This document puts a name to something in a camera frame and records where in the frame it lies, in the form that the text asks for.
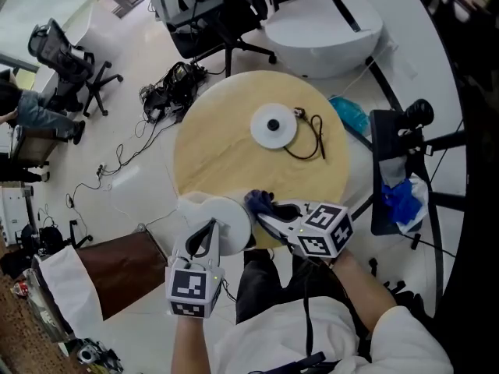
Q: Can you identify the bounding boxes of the teal plastic bag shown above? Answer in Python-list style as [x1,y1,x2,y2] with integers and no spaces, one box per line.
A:
[328,96,371,136]

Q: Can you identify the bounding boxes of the black side stand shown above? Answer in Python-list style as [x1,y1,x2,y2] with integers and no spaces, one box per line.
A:
[367,108,434,237]

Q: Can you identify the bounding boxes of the black floor cable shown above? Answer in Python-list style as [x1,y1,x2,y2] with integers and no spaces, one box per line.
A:
[65,118,168,210]

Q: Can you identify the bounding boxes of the white round kettle base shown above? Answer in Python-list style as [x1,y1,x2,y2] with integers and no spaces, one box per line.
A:
[249,103,299,150]

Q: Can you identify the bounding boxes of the black chest strap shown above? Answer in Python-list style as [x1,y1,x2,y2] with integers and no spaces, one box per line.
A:
[303,286,327,365]

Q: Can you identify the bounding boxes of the person's black trousers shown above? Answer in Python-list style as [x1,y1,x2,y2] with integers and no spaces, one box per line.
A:
[235,247,352,325]

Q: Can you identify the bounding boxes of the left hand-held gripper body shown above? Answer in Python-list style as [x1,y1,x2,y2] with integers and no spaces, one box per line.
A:
[165,246,227,319]

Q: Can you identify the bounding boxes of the black office chair with armrests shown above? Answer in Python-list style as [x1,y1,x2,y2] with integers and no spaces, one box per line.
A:
[27,17,125,118]

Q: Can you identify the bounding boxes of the black camera device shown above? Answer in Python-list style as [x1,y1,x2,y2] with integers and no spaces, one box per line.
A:
[396,98,435,132]

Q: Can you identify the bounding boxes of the black mesh office chair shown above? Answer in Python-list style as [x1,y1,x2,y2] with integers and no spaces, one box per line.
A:
[166,0,278,78]

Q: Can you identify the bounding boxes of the person's right forearm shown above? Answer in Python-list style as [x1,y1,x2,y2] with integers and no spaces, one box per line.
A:
[330,249,398,337]

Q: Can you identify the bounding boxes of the person's white shirt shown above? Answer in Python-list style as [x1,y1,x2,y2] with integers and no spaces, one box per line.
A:
[212,296,455,374]

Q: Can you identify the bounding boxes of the black equipment bundle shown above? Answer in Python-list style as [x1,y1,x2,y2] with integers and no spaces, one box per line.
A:
[139,61,207,125]

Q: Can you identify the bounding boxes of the person's left forearm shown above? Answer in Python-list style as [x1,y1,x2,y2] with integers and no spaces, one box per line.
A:
[171,312,207,374]

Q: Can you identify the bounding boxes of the dark blue cloth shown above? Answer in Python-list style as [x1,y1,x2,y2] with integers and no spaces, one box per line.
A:
[244,189,276,220]

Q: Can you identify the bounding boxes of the white fabric sheet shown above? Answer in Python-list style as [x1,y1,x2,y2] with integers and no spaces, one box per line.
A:
[38,245,104,339]

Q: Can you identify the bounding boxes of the blue gloves in plastic bag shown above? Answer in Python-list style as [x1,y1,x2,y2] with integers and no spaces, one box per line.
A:
[380,175,430,235]

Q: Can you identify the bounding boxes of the black power cord with plug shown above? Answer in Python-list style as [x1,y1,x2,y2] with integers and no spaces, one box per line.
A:
[281,106,327,161]

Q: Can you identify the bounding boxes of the white kettle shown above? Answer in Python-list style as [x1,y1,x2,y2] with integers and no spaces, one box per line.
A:
[176,191,255,257]

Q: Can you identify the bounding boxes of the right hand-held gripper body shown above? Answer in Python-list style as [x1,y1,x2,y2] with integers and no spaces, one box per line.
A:
[287,202,355,259]

